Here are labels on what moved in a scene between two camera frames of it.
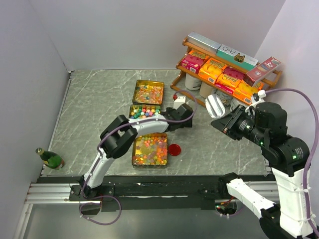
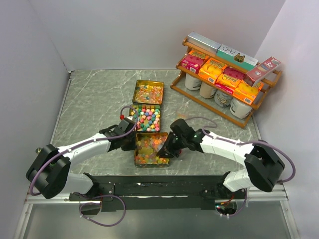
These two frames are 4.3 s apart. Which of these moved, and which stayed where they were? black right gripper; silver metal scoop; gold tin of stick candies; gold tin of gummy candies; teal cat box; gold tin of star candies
Moved: silver metal scoop; black right gripper
Stayed: gold tin of star candies; gold tin of gummy candies; teal cat box; gold tin of stick candies
